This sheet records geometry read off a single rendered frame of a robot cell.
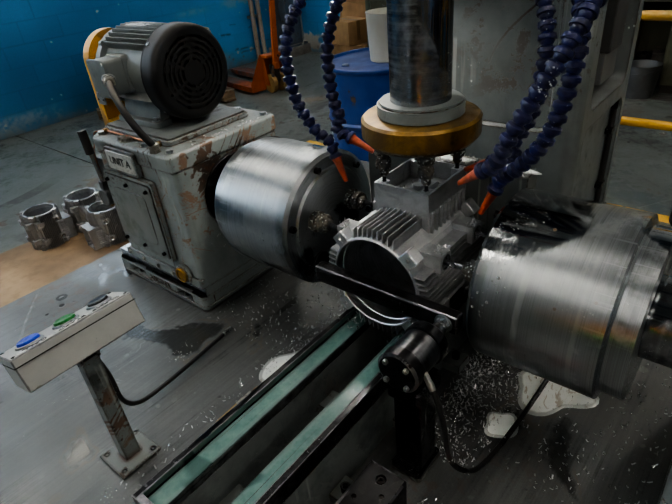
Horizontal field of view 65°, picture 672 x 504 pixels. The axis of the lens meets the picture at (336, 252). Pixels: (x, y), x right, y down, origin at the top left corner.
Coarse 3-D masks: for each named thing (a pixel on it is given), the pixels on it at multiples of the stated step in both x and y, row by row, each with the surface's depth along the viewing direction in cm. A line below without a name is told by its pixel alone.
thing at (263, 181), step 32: (256, 160) 94; (288, 160) 90; (320, 160) 89; (352, 160) 96; (224, 192) 95; (256, 192) 91; (288, 192) 87; (320, 192) 91; (352, 192) 97; (224, 224) 97; (256, 224) 91; (288, 224) 87; (320, 224) 89; (256, 256) 97; (288, 256) 90; (320, 256) 95
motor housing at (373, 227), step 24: (384, 216) 80; (408, 216) 81; (456, 216) 86; (360, 240) 88; (384, 240) 77; (408, 240) 78; (432, 240) 81; (456, 240) 81; (480, 240) 86; (336, 264) 86; (360, 264) 91; (384, 264) 94; (408, 288) 92; (432, 288) 78; (456, 288) 86; (360, 312) 88; (384, 312) 87
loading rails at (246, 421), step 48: (336, 336) 87; (384, 336) 96; (288, 384) 79; (336, 384) 87; (384, 384) 78; (240, 432) 72; (288, 432) 80; (336, 432) 70; (384, 432) 83; (192, 480) 66; (240, 480) 74; (288, 480) 64; (336, 480) 74
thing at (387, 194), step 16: (416, 160) 89; (400, 176) 88; (416, 176) 90; (448, 176) 88; (384, 192) 83; (400, 192) 80; (416, 192) 79; (432, 192) 78; (448, 192) 82; (464, 192) 86; (400, 208) 82; (416, 208) 80; (432, 208) 79; (448, 208) 83; (432, 224) 80
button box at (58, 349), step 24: (96, 312) 72; (120, 312) 74; (48, 336) 68; (72, 336) 70; (96, 336) 72; (120, 336) 74; (0, 360) 69; (24, 360) 66; (48, 360) 67; (72, 360) 69; (24, 384) 66
